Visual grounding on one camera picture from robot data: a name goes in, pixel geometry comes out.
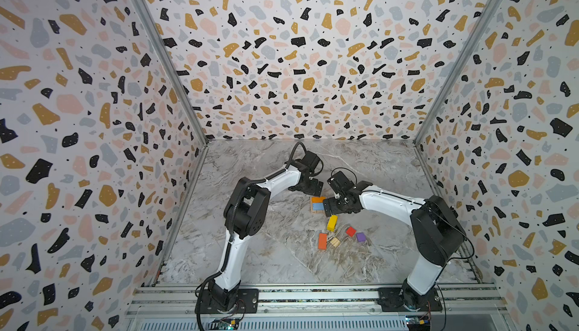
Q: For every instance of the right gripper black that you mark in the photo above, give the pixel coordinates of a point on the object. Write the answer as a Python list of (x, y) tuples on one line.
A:
[(344, 200)]

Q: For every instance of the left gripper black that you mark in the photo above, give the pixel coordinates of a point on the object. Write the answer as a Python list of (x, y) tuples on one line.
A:
[(311, 190)]

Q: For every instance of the orange wood block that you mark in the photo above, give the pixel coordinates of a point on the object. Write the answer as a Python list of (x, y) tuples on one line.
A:
[(316, 199)]

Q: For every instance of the yellow wood block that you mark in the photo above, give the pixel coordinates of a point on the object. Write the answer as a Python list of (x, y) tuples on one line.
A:
[(331, 224)]

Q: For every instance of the red-orange wood block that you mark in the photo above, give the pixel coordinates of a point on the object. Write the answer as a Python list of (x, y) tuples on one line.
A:
[(322, 241)]

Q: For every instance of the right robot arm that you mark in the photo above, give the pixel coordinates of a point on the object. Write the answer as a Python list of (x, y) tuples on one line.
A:
[(437, 232)]

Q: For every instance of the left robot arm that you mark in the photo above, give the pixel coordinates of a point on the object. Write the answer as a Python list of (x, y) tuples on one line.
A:
[(245, 215)]

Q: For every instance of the red wood cube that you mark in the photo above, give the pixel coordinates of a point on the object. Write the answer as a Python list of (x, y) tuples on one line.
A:
[(351, 231)]

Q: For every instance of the small natural wood cube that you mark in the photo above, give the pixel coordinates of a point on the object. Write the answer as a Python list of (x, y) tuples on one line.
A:
[(335, 242)]

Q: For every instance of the purple wood cube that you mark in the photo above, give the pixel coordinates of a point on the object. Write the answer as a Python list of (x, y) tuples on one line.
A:
[(361, 237)]

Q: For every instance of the right electronics board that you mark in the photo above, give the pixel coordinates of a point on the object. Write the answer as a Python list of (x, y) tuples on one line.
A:
[(416, 323)]

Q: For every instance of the electronics board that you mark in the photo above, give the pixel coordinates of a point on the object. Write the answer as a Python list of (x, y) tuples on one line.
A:
[(224, 324), (416, 323)]

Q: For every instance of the left electronics board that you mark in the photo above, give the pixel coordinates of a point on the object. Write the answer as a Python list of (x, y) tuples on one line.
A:
[(224, 324)]

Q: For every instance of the left corner aluminium profile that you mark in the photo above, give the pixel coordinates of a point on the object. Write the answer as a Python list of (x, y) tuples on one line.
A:
[(158, 45)]

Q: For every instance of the corner aluminium profile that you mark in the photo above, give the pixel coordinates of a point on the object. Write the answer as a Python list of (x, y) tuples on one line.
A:
[(158, 45), (471, 44)]

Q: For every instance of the right corner aluminium profile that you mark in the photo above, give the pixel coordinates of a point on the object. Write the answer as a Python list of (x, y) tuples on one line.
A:
[(471, 44)]

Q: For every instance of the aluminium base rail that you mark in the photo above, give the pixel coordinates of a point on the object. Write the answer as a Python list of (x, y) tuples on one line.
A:
[(322, 307)]

